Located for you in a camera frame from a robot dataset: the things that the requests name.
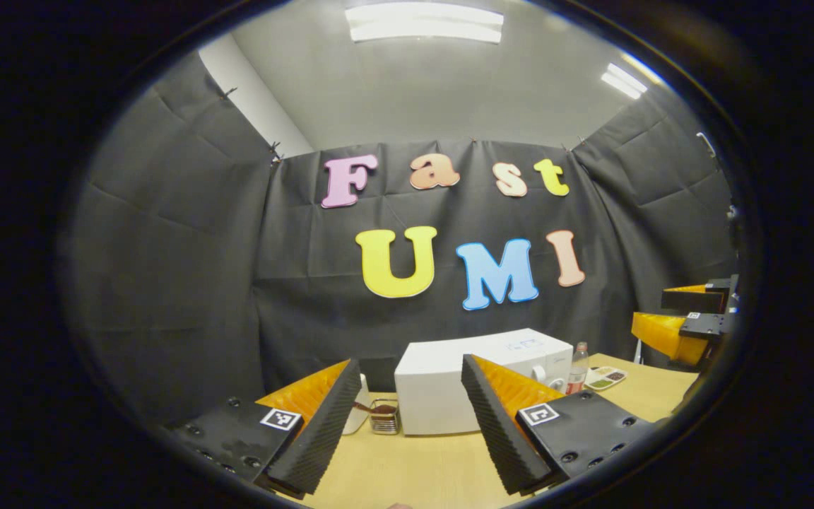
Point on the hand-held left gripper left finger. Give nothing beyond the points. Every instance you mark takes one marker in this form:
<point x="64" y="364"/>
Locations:
<point x="319" y="438"/>

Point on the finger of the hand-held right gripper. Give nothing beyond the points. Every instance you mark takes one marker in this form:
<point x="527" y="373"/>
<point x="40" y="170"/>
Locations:
<point x="668" y="336"/>
<point x="693" y="300"/>

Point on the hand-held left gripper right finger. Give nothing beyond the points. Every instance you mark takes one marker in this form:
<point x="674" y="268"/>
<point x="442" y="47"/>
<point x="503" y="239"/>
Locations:
<point x="499" y="431"/>

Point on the white microwave oven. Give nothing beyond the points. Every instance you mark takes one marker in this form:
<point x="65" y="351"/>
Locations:
<point x="435" y="382"/>

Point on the white toaster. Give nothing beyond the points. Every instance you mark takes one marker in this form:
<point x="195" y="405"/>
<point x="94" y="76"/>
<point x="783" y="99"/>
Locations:
<point x="357" y="417"/>

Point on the brown wooden spoon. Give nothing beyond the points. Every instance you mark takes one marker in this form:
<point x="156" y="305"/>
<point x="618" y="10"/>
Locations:
<point x="364" y="408"/>

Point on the white divided grain dish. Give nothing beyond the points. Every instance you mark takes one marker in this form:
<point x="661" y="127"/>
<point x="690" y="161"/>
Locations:
<point x="605" y="378"/>

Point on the clear bottle red label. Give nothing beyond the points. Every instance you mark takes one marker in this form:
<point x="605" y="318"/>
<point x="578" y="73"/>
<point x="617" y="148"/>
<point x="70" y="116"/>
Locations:
<point x="578" y="371"/>

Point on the black backdrop cloth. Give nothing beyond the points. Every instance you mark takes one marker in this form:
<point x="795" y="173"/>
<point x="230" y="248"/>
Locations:
<point x="188" y="268"/>

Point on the small ceiling light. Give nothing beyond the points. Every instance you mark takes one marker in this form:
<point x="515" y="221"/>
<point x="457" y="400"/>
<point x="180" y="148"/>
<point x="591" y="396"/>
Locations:
<point x="624" y="81"/>

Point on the large ceiling light panel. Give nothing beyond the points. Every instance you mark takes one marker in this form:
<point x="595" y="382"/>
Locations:
<point x="425" y="21"/>

